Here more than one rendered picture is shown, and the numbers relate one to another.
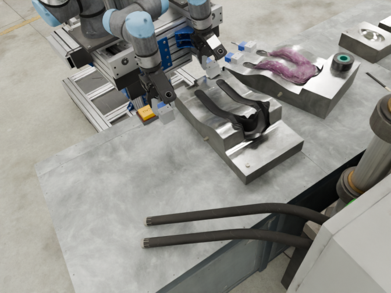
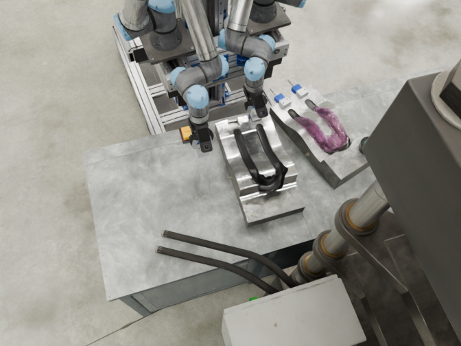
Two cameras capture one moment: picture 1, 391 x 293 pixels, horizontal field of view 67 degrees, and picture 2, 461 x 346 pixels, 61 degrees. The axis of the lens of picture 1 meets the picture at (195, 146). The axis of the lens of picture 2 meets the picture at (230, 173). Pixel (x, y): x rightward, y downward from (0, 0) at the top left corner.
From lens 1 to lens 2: 0.73 m
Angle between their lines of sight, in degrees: 13
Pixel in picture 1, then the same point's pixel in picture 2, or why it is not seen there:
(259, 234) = (239, 272)
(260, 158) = (265, 211)
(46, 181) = (91, 171)
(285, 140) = (291, 202)
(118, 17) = (183, 81)
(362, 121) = not seen: hidden behind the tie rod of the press
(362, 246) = (230, 321)
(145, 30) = (199, 104)
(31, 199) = (58, 151)
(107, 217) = (134, 219)
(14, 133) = (49, 68)
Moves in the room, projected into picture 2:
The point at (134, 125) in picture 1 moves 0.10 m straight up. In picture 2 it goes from (174, 140) to (173, 129)
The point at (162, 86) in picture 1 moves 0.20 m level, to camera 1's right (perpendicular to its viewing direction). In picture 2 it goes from (203, 139) to (254, 145)
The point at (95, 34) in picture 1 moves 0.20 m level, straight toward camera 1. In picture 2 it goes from (161, 47) to (164, 82)
